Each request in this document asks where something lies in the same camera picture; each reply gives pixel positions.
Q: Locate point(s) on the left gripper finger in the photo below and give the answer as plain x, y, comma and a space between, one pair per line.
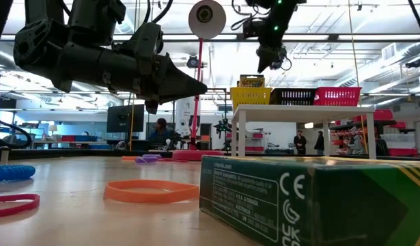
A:
175, 95
172, 77

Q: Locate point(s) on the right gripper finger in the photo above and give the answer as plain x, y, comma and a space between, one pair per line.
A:
262, 59
272, 54

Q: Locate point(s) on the Crayola crayon box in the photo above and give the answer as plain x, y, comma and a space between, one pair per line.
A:
298, 205
251, 82

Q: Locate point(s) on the yellow plastic basket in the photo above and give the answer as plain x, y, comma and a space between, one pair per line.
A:
250, 97

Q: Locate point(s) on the black plastic basket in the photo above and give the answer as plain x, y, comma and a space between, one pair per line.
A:
295, 97

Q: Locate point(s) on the red plastic basket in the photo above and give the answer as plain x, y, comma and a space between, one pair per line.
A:
336, 96

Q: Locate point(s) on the black background robot arm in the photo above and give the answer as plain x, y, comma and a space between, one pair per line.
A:
223, 126

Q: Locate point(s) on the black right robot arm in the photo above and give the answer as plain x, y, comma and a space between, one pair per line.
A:
284, 13

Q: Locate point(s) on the red desk lamp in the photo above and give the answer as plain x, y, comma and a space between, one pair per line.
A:
197, 102

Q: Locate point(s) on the white machine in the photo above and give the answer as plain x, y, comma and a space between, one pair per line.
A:
185, 116

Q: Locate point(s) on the person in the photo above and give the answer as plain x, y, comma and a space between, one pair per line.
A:
319, 143
160, 133
300, 141

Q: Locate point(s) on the black computer monitor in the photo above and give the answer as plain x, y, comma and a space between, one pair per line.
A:
124, 118

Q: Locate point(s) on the white perforated shelf riser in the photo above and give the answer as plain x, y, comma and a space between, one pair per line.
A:
298, 112

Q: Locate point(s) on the red rubber band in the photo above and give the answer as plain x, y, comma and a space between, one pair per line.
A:
172, 160
35, 202

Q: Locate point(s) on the white cart with red bins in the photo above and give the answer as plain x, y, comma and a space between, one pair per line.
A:
257, 135

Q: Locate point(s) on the orange silicone band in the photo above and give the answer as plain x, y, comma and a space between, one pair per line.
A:
127, 158
151, 197

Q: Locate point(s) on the storage rack with red bins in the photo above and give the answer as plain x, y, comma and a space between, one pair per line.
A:
384, 115

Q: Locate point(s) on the black hanging camera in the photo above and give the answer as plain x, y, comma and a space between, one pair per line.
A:
286, 63

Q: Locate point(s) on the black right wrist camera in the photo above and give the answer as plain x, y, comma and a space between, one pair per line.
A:
252, 29

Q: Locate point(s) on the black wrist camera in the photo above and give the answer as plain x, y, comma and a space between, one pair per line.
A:
93, 20
252, 29

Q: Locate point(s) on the black camera on stand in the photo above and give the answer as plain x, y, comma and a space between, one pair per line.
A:
192, 62

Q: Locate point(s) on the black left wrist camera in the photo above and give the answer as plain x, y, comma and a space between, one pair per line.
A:
93, 20

